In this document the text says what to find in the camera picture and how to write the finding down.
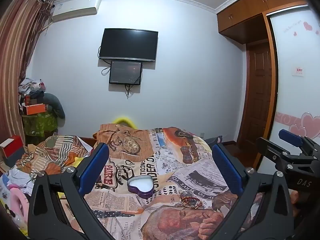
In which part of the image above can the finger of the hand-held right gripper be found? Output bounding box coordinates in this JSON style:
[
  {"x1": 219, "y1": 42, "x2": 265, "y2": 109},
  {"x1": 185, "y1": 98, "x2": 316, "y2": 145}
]
[
  {"x1": 279, "y1": 129, "x2": 320, "y2": 157},
  {"x1": 256, "y1": 137, "x2": 304, "y2": 172}
]

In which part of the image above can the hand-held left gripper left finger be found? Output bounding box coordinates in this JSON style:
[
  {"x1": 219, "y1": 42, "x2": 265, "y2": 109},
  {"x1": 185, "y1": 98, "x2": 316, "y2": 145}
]
[{"x1": 27, "y1": 142, "x2": 118, "y2": 240}]

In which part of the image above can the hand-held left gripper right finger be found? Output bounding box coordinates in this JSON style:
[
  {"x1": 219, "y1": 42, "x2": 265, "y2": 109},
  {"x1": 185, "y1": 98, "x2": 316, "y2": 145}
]
[{"x1": 211, "y1": 142, "x2": 294, "y2": 240}]

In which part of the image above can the purple heart-shaped tin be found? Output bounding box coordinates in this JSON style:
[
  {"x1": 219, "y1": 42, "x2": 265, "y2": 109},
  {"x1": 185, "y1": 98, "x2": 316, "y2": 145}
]
[{"x1": 127, "y1": 176, "x2": 155, "y2": 198}]

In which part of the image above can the red beaded bracelet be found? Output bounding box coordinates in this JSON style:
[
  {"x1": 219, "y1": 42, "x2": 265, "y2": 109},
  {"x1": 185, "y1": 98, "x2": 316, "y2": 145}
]
[{"x1": 178, "y1": 196, "x2": 203, "y2": 209}]

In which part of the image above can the person's right hand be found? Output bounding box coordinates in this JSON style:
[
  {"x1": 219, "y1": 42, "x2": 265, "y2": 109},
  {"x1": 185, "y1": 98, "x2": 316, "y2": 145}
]
[{"x1": 290, "y1": 189, "x2": 304, "y2": 220}]

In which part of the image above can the dark cloth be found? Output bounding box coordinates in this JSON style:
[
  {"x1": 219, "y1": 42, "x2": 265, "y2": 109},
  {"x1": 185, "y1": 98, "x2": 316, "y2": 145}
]
[{"x1": 207, "y1": 135, "x2": 223, "y2": 146}]

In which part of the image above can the white heart-print wardrobe door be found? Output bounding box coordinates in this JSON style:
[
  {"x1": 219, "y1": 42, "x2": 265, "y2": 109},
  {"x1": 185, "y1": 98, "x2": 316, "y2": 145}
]
[{"x1": 260, "y1": 5, "x2": 320, "y2": 172}]

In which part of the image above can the brown wooden door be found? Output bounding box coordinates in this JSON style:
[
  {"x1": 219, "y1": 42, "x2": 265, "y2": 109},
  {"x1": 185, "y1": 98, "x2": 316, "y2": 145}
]
[{"x1": 237, "y1": 42, "x2": 273, "y2": 155}]

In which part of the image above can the yellow hoop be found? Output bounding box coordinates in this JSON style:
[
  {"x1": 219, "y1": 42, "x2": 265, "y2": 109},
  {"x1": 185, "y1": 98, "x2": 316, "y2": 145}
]
[{"x1": 114, "y1": 116, "x2": 136, "y2": 128}]

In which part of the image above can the newspaper-print blanket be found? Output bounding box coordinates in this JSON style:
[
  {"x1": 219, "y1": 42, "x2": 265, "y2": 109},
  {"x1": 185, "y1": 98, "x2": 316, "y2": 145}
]
[{"x1": 15, "y1": 122, "x2": 295, "y2": 240}]

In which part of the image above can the green patterned box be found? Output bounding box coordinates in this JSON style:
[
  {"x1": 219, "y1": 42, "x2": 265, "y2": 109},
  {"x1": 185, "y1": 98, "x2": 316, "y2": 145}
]
[{"x1": 21, "y1": 112, "x2": 58, "y2": 138}]

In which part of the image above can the pink cloth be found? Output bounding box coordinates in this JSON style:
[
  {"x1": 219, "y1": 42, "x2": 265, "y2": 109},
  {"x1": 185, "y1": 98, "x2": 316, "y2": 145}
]
[{"x1": 7, "y1": 184, "x2": 31, "y2": 221}]

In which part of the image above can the red and white box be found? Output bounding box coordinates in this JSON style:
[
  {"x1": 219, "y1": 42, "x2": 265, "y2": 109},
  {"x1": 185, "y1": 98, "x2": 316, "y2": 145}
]
[{"x1": 0, "y1": 135, "x2": 26, "y2": 168}]

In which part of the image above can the white printed cloth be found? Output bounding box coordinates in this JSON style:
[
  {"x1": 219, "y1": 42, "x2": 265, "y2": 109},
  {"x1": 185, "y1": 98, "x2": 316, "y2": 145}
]
[{"x1": 0, "y1": 166, "x2": 34, "y2": 230}]

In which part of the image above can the orange box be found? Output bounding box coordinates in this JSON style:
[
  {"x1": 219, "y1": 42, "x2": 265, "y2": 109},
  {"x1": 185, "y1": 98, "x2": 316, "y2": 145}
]
[{"x1": 20, "y1": 103, "x2": 48, "y2": 115}]

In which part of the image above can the small black monitor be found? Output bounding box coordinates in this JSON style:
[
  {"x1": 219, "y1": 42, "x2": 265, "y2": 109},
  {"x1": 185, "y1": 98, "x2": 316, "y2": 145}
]
[{"x1": 109, "y1": 60, "x2": 143, "y2": 85}]

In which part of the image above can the pile of clothes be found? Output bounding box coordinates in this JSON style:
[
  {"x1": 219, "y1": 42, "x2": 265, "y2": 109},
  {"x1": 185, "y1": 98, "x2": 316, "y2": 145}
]
[{"x1": 18, "y1": 77, "x2": 47, "y2": 98}]

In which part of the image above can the wooden overhead cabinet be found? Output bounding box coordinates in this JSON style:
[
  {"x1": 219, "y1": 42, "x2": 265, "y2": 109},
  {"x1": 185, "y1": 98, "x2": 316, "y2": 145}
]
[{"x1": 216, "y1": 0, "x2": 310, "y2": 44}]

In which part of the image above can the striped brown curtain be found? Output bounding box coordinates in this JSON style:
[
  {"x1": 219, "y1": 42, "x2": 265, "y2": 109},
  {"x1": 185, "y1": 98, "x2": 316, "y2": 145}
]
[{"x1": 0, "y1": 0, "x2": 54, "y2": 145}]

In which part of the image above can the white air conditioner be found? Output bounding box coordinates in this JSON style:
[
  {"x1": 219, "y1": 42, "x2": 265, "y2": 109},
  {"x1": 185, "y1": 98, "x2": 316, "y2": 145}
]
[{"x1": 51, "y1": 0, "x2": 102, "y2": 22}]

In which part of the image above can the black monitor cable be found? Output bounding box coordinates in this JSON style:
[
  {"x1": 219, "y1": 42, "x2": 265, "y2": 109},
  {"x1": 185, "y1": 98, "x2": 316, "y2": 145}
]
[{"x1": 124, "y1": 84, "x2": 141, "y2": 98}]

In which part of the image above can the black wall television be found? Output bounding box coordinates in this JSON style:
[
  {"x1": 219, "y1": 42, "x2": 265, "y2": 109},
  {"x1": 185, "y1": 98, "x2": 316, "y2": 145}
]
[{"x1": 98, "y1": 28, "x2": 158, "y2": 62}]

